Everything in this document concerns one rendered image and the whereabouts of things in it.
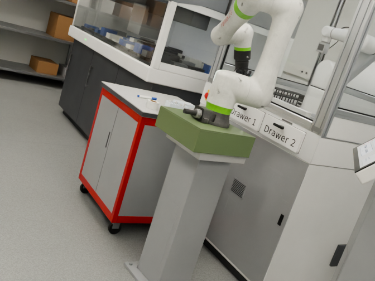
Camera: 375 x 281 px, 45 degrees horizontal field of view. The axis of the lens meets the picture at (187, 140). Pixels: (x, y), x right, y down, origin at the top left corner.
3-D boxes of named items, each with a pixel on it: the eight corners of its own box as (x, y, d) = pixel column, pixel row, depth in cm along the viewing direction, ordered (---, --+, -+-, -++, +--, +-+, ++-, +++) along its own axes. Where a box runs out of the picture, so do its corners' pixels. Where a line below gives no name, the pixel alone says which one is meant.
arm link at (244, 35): (258, 24, 235) (248, 20, 245) (236, 25, 231) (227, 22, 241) (256, 50, 241) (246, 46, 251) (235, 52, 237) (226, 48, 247)
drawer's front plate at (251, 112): (256, 131, 247) (263, 112, 245) (226, 114, 270) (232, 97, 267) (258, 131, 248) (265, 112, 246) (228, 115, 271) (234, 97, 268)
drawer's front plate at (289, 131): (296, 153, 222) (303, 132, 220) (259, 132, 245) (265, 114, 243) (298, 153, 223) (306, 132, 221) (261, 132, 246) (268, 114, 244)
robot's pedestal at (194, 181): (151, 301, 209) (200, 152, 191) (123, 264, 232) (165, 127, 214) (200, 294, 228) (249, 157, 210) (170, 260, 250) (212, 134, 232)
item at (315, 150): (309, 164, 217) (321, 136, 213) (199, 102, 297) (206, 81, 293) (413, 177, 271) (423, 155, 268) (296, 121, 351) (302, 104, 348)
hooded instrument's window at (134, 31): (150, 67, 308) (168, 1, 298) (72, 25, 448) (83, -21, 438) (268, 95, 374) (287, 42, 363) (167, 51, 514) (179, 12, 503)
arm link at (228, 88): (239, 119, 204) (253, 78, 200) (207, 110, 200) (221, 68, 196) (231, 112, 216) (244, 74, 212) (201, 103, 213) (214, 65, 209)
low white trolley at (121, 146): (106, 238, 252) (143, 111, 234) (72, 188, 301) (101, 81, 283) (189, 237, 286) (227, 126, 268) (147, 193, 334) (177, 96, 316)
